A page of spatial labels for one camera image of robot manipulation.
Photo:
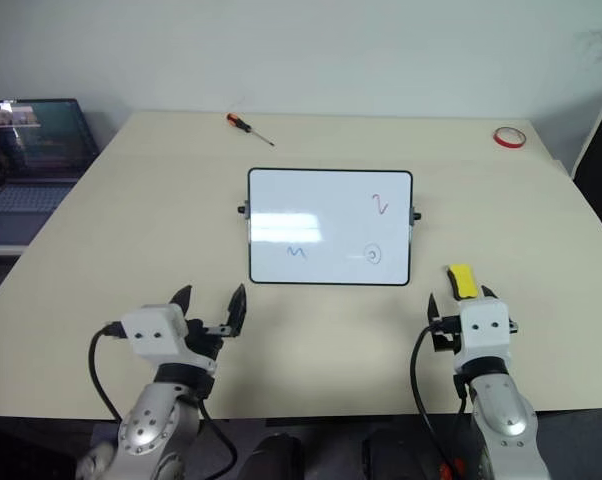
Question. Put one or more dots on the black panel with white edge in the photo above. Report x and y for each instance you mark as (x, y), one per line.
(598, 165)

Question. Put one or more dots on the open dark laptop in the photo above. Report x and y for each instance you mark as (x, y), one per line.
(36, 150)

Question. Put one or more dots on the dark rounded shape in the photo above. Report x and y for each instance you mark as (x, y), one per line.
(273, 457)

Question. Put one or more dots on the red tape roll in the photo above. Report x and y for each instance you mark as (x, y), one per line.
(508, 138)

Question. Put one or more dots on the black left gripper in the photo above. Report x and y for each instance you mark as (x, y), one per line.
(203, 341)

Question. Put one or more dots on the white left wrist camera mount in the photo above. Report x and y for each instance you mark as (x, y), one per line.
(153, 330)

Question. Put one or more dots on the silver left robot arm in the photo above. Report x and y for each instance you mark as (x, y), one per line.
(148, 425)

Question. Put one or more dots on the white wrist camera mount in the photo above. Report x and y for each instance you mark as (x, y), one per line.
(483, 330)
(153, 330)

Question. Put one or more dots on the white blurry object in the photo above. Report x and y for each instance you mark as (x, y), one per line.
(97, 462)

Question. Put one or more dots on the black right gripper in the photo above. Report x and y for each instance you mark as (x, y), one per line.
(446, 334)

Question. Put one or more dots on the small black-framed whiteboard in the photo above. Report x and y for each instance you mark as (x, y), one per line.
(331, 225)

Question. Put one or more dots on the yellow and black eraser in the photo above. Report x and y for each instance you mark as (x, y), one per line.
(465, 281)

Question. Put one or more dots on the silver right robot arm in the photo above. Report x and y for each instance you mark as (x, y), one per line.
(506, 415)

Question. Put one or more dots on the orange and black screwdriver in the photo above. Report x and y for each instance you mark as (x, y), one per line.
(238, 122)

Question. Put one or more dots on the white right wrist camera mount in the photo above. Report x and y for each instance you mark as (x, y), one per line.
(483, 330)

